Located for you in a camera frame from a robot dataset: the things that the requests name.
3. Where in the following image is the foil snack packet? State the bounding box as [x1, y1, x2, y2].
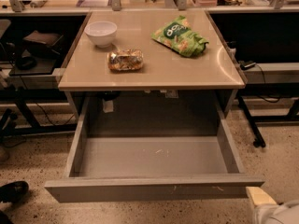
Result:
[107, 49, 144, 71]

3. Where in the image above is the black desk leg left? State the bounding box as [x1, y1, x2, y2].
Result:
[13, 88, 77, 135]

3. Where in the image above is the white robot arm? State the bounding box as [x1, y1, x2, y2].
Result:
[246, 187, 299, 224]

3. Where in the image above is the white bowl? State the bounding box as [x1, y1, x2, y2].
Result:
[84, 21, 118, 48]

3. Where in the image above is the green chip bag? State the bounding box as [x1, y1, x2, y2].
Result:
[151, 15, 208, 58]

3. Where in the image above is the grey top drawer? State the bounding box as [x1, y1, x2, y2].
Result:
[45, 97, 263, 203]

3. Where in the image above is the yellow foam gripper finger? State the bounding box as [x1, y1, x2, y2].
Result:
[246, 187, 277, 209]

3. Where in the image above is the black desk leg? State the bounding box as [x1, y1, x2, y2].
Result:
[13, 88, 77, 135]
[237, 96, 266, 147]

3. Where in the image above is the black shoe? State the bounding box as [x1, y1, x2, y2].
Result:
[0, 181, 29, 203]

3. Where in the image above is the grey drawer cabinet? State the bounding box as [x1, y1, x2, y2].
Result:
[57, 9, 247, 119]

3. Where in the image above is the black desk leg right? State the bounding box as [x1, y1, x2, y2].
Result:
[237, 96, 266, 147]

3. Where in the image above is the black device on shelf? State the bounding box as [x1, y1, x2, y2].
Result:
[9, 31, 64, 76]

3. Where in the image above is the small black adapter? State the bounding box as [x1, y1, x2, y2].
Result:
[239, 61, 256, 70]

